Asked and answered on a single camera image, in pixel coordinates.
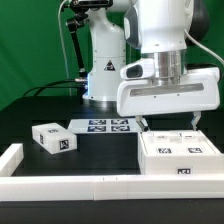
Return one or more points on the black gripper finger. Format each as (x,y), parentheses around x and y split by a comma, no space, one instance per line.
(139,121)
(196,119)

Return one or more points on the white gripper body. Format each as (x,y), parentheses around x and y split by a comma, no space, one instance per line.
(197,91)

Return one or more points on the white cabinet door panel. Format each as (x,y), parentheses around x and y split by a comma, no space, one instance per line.
(195,143)
(161,143)

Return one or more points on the white cabinet body box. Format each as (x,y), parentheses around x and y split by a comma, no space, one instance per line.
(178,164)

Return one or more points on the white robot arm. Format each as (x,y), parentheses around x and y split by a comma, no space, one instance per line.
(157,29)

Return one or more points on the white cabinet top block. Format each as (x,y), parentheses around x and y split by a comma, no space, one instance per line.
(54,138)

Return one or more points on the white marker base plate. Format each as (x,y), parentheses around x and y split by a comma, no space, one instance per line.
(124,125)

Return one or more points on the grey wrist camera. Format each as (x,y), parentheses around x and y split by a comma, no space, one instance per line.
(141,69)

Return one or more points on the white U-shaped fence frame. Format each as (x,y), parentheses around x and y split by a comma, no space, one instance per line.
(127,187)

